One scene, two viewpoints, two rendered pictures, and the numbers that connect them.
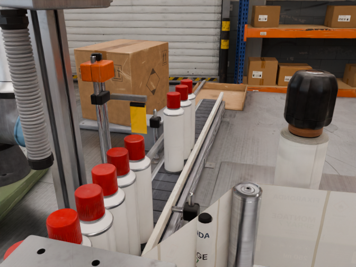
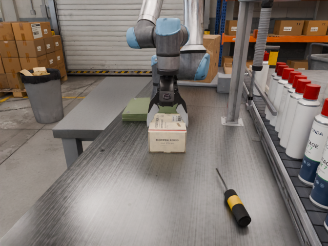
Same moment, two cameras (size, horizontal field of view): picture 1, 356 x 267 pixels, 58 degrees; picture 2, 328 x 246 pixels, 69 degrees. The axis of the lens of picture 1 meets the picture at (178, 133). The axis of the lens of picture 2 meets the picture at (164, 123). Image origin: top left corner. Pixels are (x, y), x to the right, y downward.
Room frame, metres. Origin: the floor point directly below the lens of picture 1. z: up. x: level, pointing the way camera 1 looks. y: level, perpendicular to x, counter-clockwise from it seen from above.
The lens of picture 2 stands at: (-0.38, 0.57, 1.24)
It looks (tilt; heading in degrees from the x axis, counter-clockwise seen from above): 24 degrees down; 356
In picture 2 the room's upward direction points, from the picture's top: straight up
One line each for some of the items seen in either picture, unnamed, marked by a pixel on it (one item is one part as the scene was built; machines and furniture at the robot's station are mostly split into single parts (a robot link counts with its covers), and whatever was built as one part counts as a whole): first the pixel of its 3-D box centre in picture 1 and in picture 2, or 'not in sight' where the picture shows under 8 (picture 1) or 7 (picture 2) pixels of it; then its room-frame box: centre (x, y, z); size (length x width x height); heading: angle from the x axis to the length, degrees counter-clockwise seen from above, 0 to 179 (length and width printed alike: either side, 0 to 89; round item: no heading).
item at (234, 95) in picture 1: (217, 94); (241, 69); (1.50, -0.20, 0.85); 0.30 x 0.26 x 0.04; 165
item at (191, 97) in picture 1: (186, 115); not in sight; (0.85, -0.02, 0.98); 0.05 x 0.05 x 0.20
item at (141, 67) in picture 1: (126, 79); (198, 56); (1.27, 0.21, 0.99); 0.30 x 0.24 x 0.27; 156
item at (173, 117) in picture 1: (174, 132); (261, 74); (0.73, 0.01, 0.98); 0.05 x 0.05 x 0.20
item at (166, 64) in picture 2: not in sight; (167, 63); (0.40, 0.50, 1.10); 0.08 x 0.08 x 0.05
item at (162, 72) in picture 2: not in sight; (167, 86); (0.41, 0.50, 1.02); 0.09 x 0.08 x 0.12; 174
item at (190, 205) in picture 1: (191, 217); not in sight; (0.52, -0.03, 0.89); 0.03 x 0.03 x 0.12; 75
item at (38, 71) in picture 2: not in sight; (40, 80); (2.69, 1.89, 0.50); 0.42 x 0.41 x 0.28; 174
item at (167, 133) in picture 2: not in sight; (167, 131); (0.38, 0.50, 0.87); 0.16 x 0.12 x 0.07; 174
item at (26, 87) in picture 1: (27, 95); (261, 37); (0.40, 0.20, 1.18); 0.04 x 0.04 x 0.21
